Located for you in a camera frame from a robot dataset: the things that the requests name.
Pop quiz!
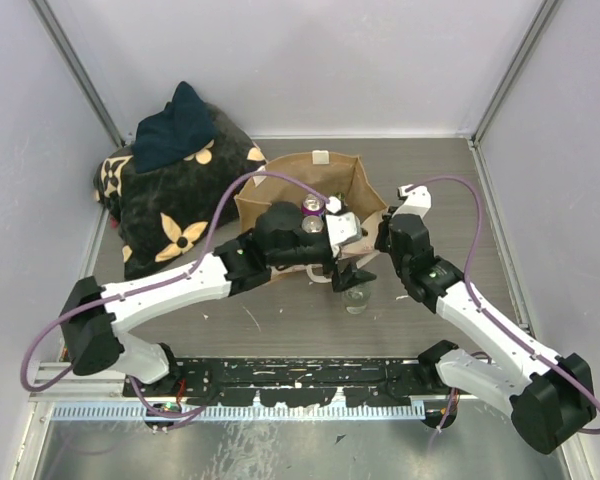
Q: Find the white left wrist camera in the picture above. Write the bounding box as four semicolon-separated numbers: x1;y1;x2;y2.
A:
324;196;363;258

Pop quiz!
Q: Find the grey slotted cable duct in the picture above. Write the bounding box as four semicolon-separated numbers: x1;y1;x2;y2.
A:
50;401;426;422

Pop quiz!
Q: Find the black floral cushion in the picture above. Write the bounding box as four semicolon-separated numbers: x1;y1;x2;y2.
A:
93;103;266;280

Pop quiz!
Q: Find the purple Fanta can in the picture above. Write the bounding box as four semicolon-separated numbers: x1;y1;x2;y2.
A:
301;194;325;217

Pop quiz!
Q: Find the red Coke can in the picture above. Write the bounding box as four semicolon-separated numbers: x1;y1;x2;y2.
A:
301;215;325;234

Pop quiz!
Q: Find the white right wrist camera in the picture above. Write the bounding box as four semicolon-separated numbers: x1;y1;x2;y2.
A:
395;184;432;218

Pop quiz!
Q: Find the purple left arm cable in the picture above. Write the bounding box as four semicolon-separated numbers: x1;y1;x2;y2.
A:
20;171;341;431

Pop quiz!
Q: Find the tan canvas tote bag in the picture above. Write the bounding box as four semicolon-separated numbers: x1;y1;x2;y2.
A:
233;148;387;286

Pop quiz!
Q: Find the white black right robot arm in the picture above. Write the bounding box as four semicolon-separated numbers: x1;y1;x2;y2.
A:
375;209;598;454

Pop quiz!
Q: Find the dark blue cloth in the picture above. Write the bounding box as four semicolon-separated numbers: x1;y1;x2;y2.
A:
131;81;217;174

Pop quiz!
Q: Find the aluminium frame rail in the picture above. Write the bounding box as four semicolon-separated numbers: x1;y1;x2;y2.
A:
29;362;125;402

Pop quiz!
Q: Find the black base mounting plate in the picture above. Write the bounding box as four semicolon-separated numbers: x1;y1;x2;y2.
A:
140;357;458;408

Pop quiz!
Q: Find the clear glass Chang bottle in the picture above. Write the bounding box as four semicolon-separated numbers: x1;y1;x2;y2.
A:
341;282;371;315

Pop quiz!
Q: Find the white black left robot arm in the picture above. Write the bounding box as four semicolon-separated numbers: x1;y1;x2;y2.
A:
61;202;375;396

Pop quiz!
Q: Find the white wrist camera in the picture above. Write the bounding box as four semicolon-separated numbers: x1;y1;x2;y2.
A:
324;196;363;258
395;184;432;218

